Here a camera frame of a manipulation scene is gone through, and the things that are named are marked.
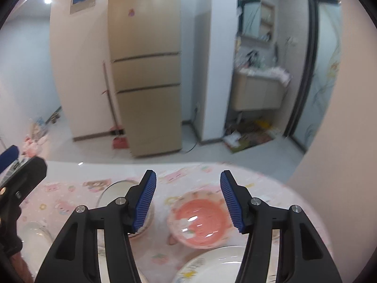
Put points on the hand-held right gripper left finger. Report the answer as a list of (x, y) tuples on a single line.
[(145, 200)]

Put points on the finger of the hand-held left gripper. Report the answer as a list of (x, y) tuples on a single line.
[(10, 153), (32, 169)]

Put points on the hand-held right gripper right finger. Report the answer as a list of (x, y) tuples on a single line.
[(231, 203)]

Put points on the white dark-rimmed bowl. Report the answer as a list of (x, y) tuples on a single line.
[(115, 189)]

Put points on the pink carrot print bowl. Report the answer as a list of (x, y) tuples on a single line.
[(197, 221)]

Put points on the white cartoon cat plate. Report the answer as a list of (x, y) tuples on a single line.
[(212, 266)]

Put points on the person's left forearm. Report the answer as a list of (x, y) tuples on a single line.
[(20, 268)]

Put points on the pink printed tablecloth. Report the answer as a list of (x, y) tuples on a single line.
[(179, 181)]

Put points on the small dark floor object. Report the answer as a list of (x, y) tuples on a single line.
[(55, 117)]

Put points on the red dustpan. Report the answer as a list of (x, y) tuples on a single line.
[(119, 143)]

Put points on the pile of cartons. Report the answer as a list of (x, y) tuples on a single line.
[(247, 135)]

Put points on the red broom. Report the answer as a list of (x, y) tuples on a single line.
[(110, 103)]

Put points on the beige vanity cabinet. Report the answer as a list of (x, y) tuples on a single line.
[(256, 94)]

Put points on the beige refrigerator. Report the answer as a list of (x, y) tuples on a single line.
[(144, 64)]

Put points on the pink white towel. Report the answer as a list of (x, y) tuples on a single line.
[(277, 74)]

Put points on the toiletry bottles cluster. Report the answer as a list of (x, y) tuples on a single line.
[(259, 59)]

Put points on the dark-framed glass door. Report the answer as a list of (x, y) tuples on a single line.
[(321, 79)]

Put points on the pink fridge sticker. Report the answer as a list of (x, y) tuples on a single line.
[(131, 12)]

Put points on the mirror wall cabinet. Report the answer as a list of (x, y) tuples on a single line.
[(256, 17)]

